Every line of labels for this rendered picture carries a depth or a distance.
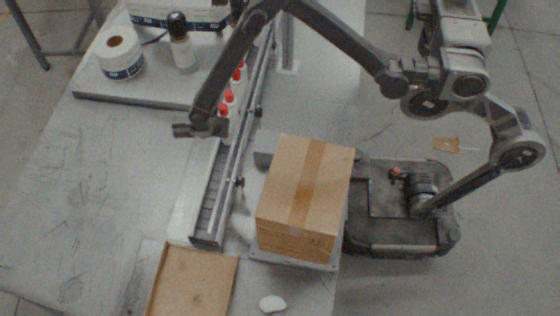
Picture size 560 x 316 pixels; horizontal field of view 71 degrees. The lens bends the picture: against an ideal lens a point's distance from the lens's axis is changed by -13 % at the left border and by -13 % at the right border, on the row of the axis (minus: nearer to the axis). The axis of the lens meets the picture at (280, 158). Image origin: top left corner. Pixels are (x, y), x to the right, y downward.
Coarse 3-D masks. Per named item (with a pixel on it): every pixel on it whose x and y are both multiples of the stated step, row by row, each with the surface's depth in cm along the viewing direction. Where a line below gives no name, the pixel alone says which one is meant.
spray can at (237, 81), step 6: (240, 72) 161; (234, 78) 162; (240, 78) 163; (234, 84) 163; (240, 84) 164; (234, 90) 166; (240, 90) 166; (240, 96) 169; (240, 102) 172; (240, 108) 175
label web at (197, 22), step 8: (248, 0) 200; (168, 8) 186; (176, 8) 185; (184, 8) 185; (192, 8) 185; (200, 8) 184; (208, 8) 184; (216, 8) 184; (224, 8) 188; (192, 16) 189; (200, 16) 188; (208, 16) 188; (216, 16) 188; (224, 16) 192; (192, 24) 193; (200, 24) 192; (208, 24) 192; (216, 24) 192; (224, 24) 195
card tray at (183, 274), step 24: (168, 264) 148; (192, 264) 148; (216, 264) 148; (168, 288) 143; (192, 288) 143; (216, 288) 144; (144, 312) 135; (168, 312) 139; (192, 312) 139; (216, 312) 139
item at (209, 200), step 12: (252, 48) 195; (264, 48) 195; (252, 60) 191; (252, 84) 184; (252, 96) 181; (240, 132) 171; (216, 156) 165; (216, 168) 163; (216, 180) 160; (216, 192) 157; (204, 204) 155; (204, 216) 152; (216, 216) 152; (204, 228) 150; (216, 228) 150
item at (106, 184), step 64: (320, 0) 222; (320, 64) 197; (64, 128) 179; (128, 128) 179; (256, 128) 178; (320, 128) 178; (64, 192) 163; (128, 192) 163; (192, 192) 163; (256, 192) 163; (0, 256) 148; (64, 256) 149; (128, 256) 149
